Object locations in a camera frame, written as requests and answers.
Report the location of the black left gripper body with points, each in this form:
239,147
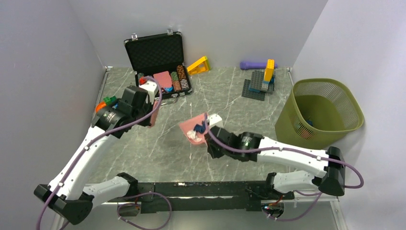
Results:
147,108

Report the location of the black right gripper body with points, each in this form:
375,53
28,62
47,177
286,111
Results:
217,152

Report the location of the pink plastic dustpan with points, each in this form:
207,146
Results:
190,124

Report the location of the pink hand brush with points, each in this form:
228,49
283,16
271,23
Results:
154,116

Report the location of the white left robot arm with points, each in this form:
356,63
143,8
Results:
67,194

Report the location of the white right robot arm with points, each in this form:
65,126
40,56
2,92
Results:
315,168

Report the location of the green and blue blocks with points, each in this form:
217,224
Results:
110,101

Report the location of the pink card in case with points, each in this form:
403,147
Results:
164,79

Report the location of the dark blue paper scrap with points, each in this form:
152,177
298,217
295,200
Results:
200,128

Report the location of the grey building block baseplate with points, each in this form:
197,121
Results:
255,88

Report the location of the white paper scrap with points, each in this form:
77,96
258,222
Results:
192,135

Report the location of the black poker chip case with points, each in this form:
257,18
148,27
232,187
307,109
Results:
158,53

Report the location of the yellow tall building block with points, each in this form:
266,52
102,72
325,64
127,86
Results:
269,70

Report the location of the purple cylinder toy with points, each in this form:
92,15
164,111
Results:
245,65

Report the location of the olive green mesh wastebasket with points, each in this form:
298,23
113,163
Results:
317,113

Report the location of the yellow triangular toy block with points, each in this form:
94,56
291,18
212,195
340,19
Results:
199,66

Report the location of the orange plastic ring toy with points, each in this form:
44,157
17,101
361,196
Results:
99,106

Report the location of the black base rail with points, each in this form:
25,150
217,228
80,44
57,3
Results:
203,196

